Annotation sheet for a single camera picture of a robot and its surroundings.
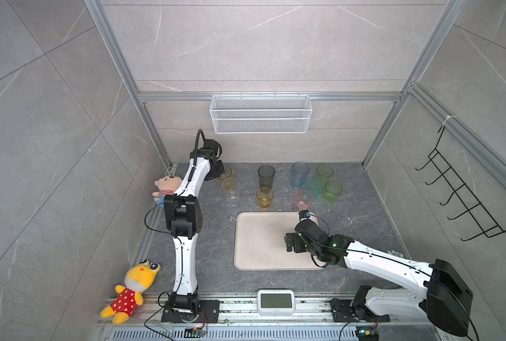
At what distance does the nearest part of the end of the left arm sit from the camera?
74cm

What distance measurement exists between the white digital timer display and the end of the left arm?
48 cm

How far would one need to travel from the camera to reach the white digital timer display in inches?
28.5
